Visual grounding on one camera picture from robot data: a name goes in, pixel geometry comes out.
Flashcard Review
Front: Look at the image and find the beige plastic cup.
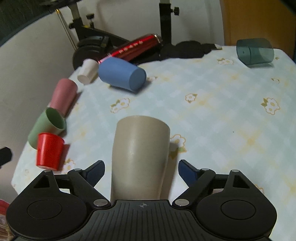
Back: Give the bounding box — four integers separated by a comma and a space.
110, 115, 170, 202

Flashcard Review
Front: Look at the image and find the small red plastic cup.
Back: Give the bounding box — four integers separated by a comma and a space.
36, 133, 64, 171

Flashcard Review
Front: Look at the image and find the green plastic cup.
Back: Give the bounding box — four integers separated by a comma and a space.
28, 108, 66, 149

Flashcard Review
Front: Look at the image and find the pink plastic cup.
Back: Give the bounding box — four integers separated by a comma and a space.
50, 78, 78, 116

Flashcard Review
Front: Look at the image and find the small white plastic cup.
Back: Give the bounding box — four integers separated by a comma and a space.
77, 59, 99, 85

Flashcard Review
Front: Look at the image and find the blue plastic cup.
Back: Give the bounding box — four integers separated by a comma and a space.
98, 57, 147, 92

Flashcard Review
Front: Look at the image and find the transparent teal plastic cup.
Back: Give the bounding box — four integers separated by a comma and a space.
236, 38, 274, 66

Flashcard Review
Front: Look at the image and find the floral light blue tablecloth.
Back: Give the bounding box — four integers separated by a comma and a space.
10, 45, 296, 241

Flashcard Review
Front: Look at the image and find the black cloth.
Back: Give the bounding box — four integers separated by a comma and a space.
129, 41, 222, 65

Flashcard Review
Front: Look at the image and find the black exercise bike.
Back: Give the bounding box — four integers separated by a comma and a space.
40, 1, 180, 69

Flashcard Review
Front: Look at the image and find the red metal thermos bottle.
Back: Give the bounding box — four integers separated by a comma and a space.
97, 34, 162, 64

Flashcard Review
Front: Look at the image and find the dark window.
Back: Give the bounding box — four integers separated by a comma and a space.
0, 0, 50, 46

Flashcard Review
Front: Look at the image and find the wooden door panel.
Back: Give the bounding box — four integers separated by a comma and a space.
220, 1, 295, 59

